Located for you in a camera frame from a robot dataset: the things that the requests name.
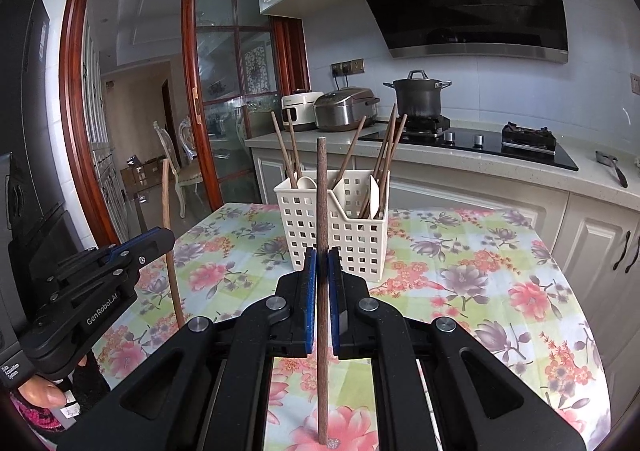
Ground white perforated utensil basket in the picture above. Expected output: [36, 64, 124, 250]
[273, 170, 388, 283]

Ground person left hand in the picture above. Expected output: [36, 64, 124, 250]
[18, 375, 68, 410]

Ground white ceramic spoon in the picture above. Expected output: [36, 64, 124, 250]
[296, 176, 317, 190]
[358, 175, 380, 219]

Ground wall power outlet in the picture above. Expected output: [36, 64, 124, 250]
[331, 58, 364, 78]
[630, 73, 640, 95]

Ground black cooking pot with lid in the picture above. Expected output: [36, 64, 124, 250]
[383, 70, 452, 118]

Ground brown wooden chopstick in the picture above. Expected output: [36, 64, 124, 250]
[375, 114, 408, 219]
[360, 104, 397, 218]
[330, 115, 367, 190]
[160, 158, 187, 330]
[317, 137, 329, 445]
[284, 108, 303, 182]
[270, 111, 297, 189]

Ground wall power outlet right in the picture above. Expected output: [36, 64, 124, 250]
[630, 73, 640, 95]

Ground red wooden sliding door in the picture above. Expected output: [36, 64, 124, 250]
[58, 0, 312, 247]

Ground silver rice cooker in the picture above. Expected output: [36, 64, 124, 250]
[314, 87, 380, 132]

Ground white rice cooker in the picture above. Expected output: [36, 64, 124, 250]
[281, 92, 323, 132]

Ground floral tablecloth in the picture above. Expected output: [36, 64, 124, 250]
[93, 204, 611, 450]

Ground white dining chair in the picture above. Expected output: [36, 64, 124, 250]
[153, 121, 203, 218]

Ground wall power outlet left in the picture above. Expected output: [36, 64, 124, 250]
[331, 58, 364, 78]

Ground white lower cabinets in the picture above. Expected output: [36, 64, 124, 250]
[372, 163, 639, 426]

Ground black gas stove top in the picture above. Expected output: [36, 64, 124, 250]
[358, 114, 580, 172]

